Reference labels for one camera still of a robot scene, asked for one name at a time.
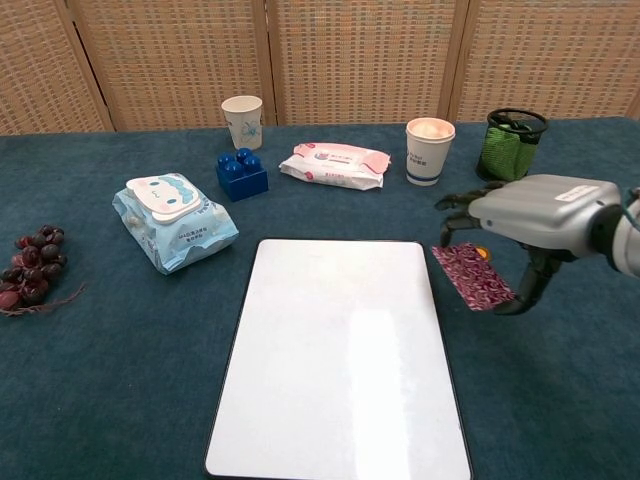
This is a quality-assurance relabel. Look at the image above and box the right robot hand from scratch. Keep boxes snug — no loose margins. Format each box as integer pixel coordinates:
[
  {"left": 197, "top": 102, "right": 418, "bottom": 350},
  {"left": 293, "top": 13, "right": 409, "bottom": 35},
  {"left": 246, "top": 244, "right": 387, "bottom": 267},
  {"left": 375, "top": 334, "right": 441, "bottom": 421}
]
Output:
[{"left": 433, "top": 173, "right": 624, "bottom": 317}]

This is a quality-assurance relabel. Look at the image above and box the maroon patterned rectangular packet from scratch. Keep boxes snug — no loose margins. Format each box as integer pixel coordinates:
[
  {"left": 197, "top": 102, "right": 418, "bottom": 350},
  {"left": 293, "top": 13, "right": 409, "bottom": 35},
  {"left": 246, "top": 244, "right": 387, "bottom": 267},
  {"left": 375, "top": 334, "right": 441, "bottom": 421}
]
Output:
[{"left": 430, "top": 242, "right": 516, "bottom": 312}]

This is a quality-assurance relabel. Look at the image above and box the green black cup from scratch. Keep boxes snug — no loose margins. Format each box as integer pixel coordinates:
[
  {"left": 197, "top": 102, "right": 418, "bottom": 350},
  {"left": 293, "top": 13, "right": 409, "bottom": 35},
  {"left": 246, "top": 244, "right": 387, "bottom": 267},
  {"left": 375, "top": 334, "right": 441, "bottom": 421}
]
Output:
[{"left": 474, "top": 108, "right": 549, "bottom": 182}]

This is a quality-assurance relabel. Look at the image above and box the green cloth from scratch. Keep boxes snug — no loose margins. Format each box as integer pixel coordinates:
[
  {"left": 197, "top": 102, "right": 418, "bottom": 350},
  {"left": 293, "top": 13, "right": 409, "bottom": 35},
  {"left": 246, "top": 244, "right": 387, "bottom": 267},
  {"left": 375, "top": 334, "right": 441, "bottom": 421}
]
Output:
[{"left": 478, "top": 124, "right": 539, "bottom": 180}]

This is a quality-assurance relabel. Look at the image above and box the white paper coffee cup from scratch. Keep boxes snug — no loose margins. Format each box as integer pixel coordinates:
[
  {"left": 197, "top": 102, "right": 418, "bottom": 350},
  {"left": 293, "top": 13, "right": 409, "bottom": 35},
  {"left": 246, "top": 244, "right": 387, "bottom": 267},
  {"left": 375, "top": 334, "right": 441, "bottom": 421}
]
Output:
[{"left": 405, "top": 117, "right": 456, "bottom": 187}]

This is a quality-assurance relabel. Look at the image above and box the pink wet wipes pack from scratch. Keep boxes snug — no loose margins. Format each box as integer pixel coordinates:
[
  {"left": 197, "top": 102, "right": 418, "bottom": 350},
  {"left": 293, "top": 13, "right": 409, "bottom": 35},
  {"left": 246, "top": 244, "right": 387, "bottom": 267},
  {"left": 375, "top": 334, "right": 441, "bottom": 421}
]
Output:
[{"left": 278, "top": 142, "right": 392, "bottom": 192}]

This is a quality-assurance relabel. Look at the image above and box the bamboo folding screen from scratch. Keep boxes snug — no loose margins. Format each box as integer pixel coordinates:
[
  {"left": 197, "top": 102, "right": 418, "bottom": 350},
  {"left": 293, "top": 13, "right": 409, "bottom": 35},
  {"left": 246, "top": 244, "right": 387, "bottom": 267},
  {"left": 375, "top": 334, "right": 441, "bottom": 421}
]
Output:
[{"left": 0, "top": 0, "right": 640, "bottom": 137}]

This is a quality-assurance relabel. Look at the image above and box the white board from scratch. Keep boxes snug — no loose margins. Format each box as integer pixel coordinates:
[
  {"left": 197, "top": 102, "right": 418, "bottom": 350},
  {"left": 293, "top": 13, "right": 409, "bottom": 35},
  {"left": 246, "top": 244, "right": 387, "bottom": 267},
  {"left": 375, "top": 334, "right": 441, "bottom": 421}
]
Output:
[{"left": 203, "top": 238, "right": 474, "bottom": 480}]

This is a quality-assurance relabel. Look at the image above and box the blue building block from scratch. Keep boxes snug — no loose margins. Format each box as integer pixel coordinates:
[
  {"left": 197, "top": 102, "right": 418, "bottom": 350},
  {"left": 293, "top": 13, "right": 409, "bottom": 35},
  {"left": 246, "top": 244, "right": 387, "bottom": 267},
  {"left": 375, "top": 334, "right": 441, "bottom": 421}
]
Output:
[{"left": 215, "top": 147, "right": 270, "bottom": 203}]

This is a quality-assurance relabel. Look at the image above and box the white paper cup blue print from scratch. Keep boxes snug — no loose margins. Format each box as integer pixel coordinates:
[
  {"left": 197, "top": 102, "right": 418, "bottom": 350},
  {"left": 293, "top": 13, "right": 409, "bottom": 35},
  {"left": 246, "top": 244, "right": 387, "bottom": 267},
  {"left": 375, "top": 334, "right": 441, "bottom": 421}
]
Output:
[{"left": 221, "top": 95, "right": 265, "bottom": 151}]

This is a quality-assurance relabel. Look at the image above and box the blue cartoon wet wipes pack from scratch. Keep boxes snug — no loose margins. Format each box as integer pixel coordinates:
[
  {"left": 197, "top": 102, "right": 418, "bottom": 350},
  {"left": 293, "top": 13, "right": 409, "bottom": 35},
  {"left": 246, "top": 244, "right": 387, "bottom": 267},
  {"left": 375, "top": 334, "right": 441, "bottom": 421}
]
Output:
[{"left": 112, "top": 172, "right": 239, "bottom": 275}]

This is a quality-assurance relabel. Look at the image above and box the blue table cloth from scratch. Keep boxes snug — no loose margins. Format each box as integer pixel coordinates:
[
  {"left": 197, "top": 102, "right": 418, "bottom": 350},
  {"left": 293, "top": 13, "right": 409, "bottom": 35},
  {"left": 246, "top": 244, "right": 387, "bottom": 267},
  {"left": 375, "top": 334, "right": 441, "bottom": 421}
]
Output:
[{"left": 0, "top": 117, "right": 640, "bottom": 480}]

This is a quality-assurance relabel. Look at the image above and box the purple grapes bunch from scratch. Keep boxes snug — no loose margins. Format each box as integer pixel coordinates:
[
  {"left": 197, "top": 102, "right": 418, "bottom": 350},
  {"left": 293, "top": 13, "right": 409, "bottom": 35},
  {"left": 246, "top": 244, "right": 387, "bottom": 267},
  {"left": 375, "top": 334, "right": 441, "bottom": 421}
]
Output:
[{"left": 0, "top": 224, "right": 87, "bottom": 319}]

